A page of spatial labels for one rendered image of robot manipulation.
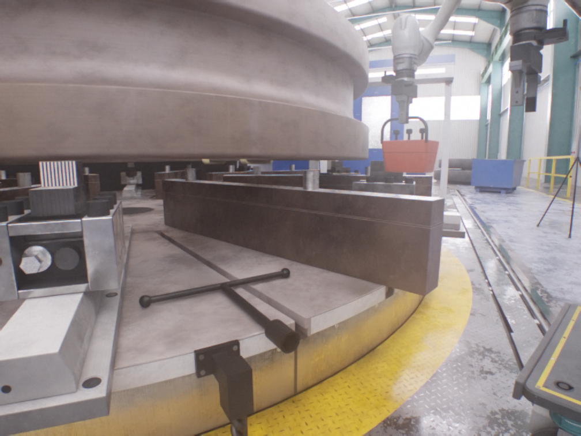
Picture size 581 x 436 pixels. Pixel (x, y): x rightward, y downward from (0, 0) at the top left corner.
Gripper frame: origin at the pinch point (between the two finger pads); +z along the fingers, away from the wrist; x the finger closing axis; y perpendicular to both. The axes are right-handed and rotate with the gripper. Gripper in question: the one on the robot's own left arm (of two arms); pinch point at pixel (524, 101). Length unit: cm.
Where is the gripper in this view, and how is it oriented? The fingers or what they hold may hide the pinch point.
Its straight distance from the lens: 107.5
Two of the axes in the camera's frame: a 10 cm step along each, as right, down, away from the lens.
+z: 0.0, 9.9, 1.7
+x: -7.6, 1.1, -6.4
